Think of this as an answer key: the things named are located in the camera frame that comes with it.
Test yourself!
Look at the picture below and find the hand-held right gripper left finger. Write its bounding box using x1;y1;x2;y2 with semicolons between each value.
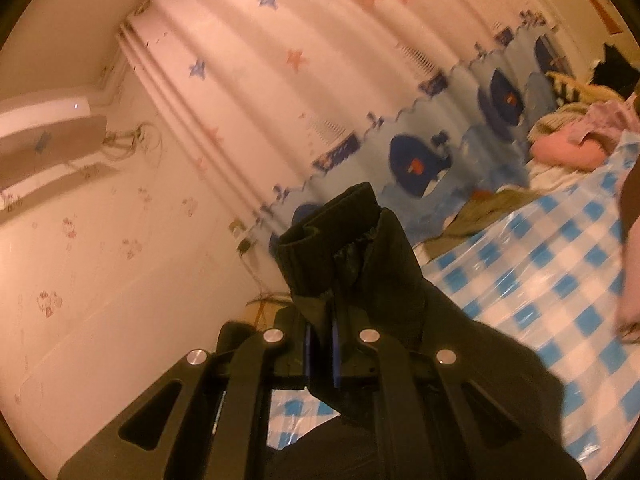
57;309;314;480

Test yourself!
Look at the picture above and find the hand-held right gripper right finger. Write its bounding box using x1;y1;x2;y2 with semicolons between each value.
330;310;588;480

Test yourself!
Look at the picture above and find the black jacket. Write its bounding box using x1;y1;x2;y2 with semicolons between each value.
217;182;591;480

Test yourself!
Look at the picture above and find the blue white checkered bed sheet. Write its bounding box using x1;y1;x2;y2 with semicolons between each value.
265;135;640;480

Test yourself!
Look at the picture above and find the olive green cloth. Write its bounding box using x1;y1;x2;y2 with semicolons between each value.
440;187;542;247

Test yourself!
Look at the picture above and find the star and whale print curtain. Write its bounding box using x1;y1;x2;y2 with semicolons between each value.
117;0;576;271

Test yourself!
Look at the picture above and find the pink pillow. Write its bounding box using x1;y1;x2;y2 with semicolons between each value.
530;127;608;169

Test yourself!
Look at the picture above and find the pink and brown garment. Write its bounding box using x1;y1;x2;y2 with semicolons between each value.
614;160;640;347

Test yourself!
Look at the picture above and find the white air conditioner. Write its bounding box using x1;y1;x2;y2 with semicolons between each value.
0;87;121;211

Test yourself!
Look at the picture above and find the black and cream striped cloth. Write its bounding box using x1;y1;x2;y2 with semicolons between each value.
545;70;617;111

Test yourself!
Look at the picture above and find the pink patterned cloth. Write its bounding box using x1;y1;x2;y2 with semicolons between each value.
575;94;640;147

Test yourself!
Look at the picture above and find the black power cable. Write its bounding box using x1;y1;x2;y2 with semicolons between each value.
241;252;293;328

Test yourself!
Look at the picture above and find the wall power socket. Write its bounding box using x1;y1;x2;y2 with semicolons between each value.
229;219;257;257

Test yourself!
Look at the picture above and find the wall cable bundle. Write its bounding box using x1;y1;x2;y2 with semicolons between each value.
102;119;167;162

